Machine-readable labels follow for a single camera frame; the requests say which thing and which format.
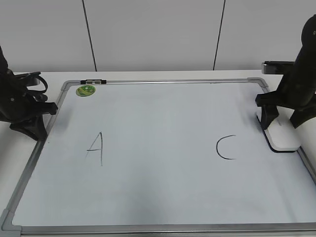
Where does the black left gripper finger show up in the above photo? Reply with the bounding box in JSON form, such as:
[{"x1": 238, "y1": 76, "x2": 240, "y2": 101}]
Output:
[
  {"x1": 10, "y1": 116, "x2": 47, "y2": 141},
  {"x1": 37, "y1": 102, "x2": 58, "y2": 115}
]

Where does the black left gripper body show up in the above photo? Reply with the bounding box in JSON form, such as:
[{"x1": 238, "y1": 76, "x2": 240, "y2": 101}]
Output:
[{"x1": 0, "y1": 51, "x2": 43, "y2": 123}]

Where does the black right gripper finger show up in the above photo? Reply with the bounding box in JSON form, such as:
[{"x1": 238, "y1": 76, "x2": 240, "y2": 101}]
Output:
[
  {"x1": 290, "y1": 107, "x2": 316, "y2": 128},
  {"x1": 261, "y1": 105, "x2": 279, "y2": 130}
]

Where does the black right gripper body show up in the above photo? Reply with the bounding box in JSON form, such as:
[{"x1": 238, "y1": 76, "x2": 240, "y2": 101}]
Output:
[{"x1": 255, "y1": 15, "x2": 316, "y2": 111}]

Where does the white whiteboard eraser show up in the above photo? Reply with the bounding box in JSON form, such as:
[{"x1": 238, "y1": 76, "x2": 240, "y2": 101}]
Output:
[{"x1": 256, "y1": 108, "x2": 301, "y2": 153}]

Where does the green round magnet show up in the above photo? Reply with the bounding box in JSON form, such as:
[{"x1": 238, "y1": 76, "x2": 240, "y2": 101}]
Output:
[{"x1": 76, "y1": 85, "x2": 96, "y2": 97}]

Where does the white magnetic whiteboard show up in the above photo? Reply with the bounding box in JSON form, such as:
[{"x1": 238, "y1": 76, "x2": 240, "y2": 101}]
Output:
[{"x1": 0, "y1": 78, "x2": 316, "y2": 237}]

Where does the black cable bundle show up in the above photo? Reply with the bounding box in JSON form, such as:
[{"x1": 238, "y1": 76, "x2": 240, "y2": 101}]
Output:
[{"x1": 12, "y1": 72, "x2": 49, "y2": 102}]

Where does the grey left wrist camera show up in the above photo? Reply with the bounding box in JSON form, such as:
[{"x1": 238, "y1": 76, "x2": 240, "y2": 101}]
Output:
[{"x1": 23, "y1": 73, "x2": 40, "y2": 87}]

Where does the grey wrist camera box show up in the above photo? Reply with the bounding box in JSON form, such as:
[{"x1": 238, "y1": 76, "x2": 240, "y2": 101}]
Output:
[{"x1": 261, "y1": 61, "x2": 294, "y2": 75}]

